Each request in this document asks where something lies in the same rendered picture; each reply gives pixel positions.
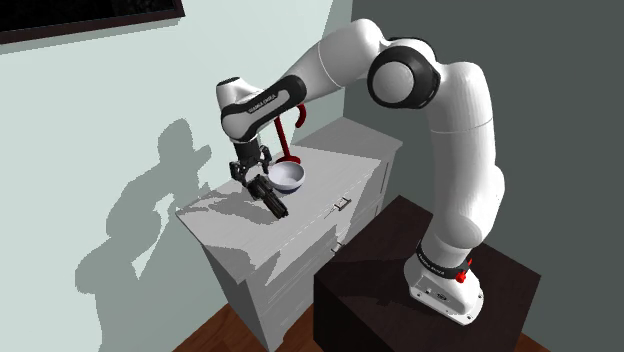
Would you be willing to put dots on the white chest of drawers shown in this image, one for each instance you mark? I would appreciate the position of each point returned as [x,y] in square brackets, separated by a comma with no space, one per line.
[253,234]

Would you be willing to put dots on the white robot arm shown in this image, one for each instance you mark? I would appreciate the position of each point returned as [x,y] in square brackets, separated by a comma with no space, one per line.
[463,161]

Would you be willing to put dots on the white bowl with blue base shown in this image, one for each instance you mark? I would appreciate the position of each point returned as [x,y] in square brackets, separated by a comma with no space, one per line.
[287,176]

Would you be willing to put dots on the dark framed wall picture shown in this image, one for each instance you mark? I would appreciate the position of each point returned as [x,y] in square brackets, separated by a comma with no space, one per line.
[83,12]

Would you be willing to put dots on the small grey metal object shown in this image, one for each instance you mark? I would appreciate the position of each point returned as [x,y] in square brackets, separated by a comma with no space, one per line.
[341,204]

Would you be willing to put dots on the dark robot stand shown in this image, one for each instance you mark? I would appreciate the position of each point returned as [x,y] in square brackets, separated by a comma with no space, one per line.
[370,278]

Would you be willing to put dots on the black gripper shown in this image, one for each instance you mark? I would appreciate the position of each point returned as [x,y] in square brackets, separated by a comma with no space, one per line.
[247,152]

